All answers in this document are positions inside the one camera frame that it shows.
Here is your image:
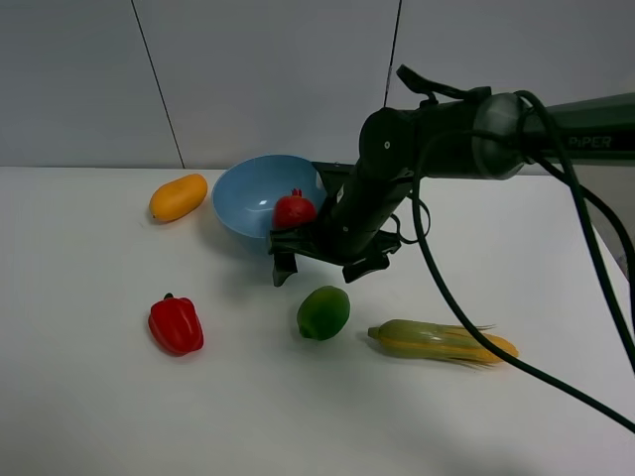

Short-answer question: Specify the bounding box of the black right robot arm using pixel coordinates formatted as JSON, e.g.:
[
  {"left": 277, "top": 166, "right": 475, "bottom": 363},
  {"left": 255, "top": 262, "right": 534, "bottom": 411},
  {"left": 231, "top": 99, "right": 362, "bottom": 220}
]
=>
[{"left": 268, "top": 65, "right": 556, "bottom": 287}]

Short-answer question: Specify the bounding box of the red pomegranate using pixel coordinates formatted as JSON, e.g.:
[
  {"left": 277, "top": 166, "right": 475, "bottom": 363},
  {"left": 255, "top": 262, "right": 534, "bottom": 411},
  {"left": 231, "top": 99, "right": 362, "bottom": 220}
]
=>
[{"left": 272, "top": 188, "right": 318, "bottom": 229}]

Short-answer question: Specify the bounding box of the red bell pepper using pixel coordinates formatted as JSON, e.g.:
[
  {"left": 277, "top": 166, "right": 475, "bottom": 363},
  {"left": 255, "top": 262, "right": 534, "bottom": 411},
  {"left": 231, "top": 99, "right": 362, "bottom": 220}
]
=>
[{"left": 148, "top": 293, "right": 204, "bottom": 356}]

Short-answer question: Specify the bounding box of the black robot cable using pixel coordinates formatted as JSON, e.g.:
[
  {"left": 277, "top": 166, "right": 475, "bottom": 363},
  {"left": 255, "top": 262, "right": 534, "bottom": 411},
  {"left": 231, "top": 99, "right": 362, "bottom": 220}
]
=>
[{"left": 384, "top": 89, "right": 635, "bottom": 433}]

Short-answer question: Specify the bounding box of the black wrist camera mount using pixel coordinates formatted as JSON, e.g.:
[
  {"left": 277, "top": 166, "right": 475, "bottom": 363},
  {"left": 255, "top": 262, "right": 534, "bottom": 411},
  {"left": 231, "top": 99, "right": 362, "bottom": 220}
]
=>
[{"left": 312, "top": 162, "right": 354, "bottom": 207}]

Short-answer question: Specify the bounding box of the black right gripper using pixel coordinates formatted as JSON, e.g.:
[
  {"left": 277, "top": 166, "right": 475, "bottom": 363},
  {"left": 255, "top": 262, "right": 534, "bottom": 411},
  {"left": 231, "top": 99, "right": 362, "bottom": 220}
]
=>
[{"left": 268, "top": 170, "right": 412, "bottom": 288}]

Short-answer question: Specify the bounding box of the blue plastic bowl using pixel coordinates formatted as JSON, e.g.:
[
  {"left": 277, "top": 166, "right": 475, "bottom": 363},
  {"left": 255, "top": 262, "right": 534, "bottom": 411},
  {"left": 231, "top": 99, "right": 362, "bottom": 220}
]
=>
[{"left": 211, "top": 155, "right": 326, "bottom": 256}]

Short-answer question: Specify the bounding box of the green lime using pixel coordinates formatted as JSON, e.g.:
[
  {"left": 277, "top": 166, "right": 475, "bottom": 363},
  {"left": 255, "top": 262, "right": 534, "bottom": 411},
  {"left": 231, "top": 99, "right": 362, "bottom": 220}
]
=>
[{"left": 297, "top": 286, "right": 351, "bottom": 341}]

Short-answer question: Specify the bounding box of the yellow orange mango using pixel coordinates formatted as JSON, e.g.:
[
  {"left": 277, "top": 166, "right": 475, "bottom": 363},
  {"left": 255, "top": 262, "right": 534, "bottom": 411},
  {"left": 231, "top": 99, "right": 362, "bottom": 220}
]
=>
[{"left": 149, "top": 174, "right": 207, "bottom": 223}]

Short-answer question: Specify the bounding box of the corn cob with husk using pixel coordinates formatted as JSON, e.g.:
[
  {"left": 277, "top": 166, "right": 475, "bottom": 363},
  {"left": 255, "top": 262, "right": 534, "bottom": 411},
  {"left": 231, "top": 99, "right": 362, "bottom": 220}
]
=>
[{"left": 367, "top": 319, "right": 504, "bottom": 367}]

